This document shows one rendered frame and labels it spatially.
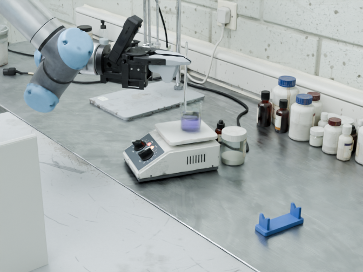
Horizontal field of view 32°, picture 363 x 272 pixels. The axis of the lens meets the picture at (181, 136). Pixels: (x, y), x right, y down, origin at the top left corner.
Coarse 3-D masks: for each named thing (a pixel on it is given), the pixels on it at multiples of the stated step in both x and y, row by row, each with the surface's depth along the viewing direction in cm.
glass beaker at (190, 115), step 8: (192, 96) 145; (192, 104) 146; (200, 104) 142; (184, 112) 142; (192, 112) 141; (200, 112) 143; (184, 120) 143; (192, 120) 142; (200, 120) 144; (184, 128) 144; (192, 128) 143; (200, 128) 145
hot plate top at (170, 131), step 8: (160, 128) 146; (168, 128) 146; (176, 128) 146; (208, 128) 147; (168, 136) 142; (176, 136) 142; (184, 136) 142; (192, 136) 142; (200, 136) 142; (208, 136) 142; (216, 136) 143; (176, 144) 140
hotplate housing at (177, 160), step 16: (160, 144) 143; (192, 144) 143; (208, 144) 143; (128, 160) 145; (160, 160) 139; (176, 160) 141; (192, 160) 142; (208, 160) 144; (144, 176) 139; (160, 176) 141
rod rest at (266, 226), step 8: (296, 208) 124; (264, 216) 121; (280, 216) 125; (288, 216) 125; (296, 216) 124; (264, 224) 120; (272, 224) 122; (280, 224) 122; (288, 224) 122; (296, 224) 124; (264, 232) 120; (272, 232) 120
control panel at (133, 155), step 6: (144, 138) 148; (150, 138) 147; (132, 144) 149; (150, 144) 145; (156, 144) 144; (126, 150) 148; (132, 150) 147; (156, 150) 142; (162, 150) 141; (132, 156) 145; (138, 156) 144; (156, 156) 140; (138, 162) 141; (144, 162) 140; (138, 168) 140
